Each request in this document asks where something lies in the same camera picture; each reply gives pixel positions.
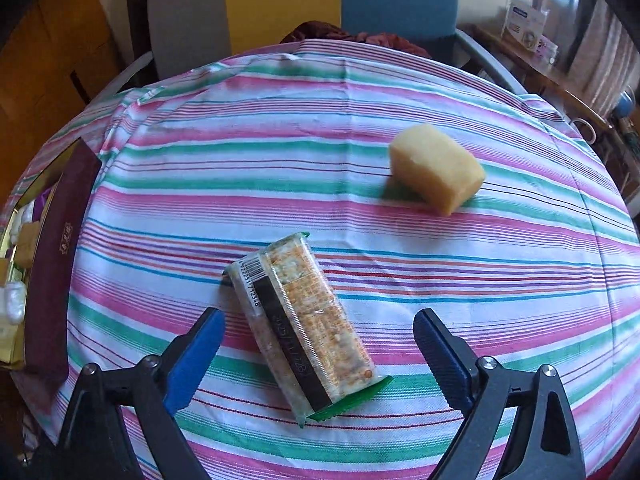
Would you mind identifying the striped tablecloth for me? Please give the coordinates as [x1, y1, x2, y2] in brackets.
[10, 37, 640, 480]

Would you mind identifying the dark red cloth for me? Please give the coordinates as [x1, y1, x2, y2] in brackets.
[280, 20, 431, 58]

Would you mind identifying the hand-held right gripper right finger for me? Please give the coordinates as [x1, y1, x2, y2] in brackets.
[412, 308, 586, 480]

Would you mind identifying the small white packet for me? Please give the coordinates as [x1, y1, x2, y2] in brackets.
[10, 205, 33, 241]

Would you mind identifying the wooden side table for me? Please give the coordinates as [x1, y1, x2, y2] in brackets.
[470, 25, 640, 186]

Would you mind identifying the patterned curtain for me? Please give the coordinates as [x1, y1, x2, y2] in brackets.
[565, 0, 640, 116]

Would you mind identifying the wooden wardrobe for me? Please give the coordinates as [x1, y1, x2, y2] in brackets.
[0, 0, 126, 211]

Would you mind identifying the yellow sponge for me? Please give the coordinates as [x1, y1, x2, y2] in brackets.
[389, 123, 487, 217]

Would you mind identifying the pink clear packet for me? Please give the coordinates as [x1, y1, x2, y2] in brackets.
[532, 35, 558, 61]

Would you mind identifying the maroon and gold tin box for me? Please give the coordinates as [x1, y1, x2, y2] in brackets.
[0, 137, 103, 386]

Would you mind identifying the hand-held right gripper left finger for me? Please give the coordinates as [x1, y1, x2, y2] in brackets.
[55, 307, 227, 480]

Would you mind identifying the blue round object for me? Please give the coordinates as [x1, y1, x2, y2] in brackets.
[612, 92, 636, 121]

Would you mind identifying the white and blue box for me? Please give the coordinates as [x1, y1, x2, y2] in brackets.
[502, 0, 550, 47]

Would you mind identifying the cracker packet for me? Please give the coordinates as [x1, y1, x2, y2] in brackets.
[222, 231, 394, 429]

